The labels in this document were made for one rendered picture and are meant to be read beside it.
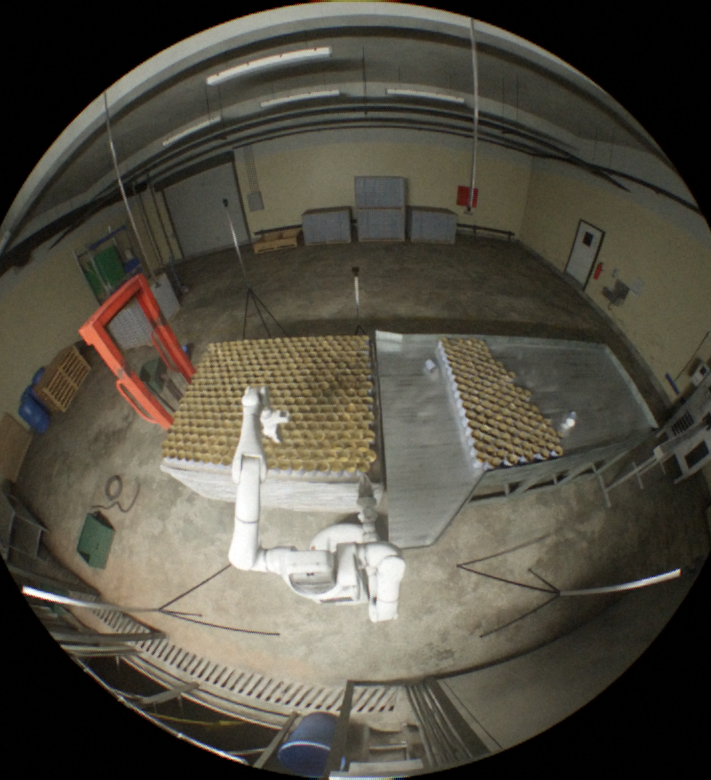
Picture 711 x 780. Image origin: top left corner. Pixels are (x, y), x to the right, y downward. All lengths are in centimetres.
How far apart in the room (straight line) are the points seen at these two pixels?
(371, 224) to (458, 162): 420
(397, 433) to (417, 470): 26
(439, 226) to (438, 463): 767
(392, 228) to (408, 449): 737
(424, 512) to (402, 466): 29
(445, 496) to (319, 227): 772
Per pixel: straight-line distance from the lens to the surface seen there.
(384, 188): 799
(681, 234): 728
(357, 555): 81
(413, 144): 981
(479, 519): 264
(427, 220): 835
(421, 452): 148
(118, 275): 986
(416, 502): 138
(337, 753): 169
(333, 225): 812
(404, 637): 251
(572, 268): 910
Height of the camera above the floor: 239
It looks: 50 degrees down
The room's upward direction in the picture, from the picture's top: 4 degrees counter-clockwise
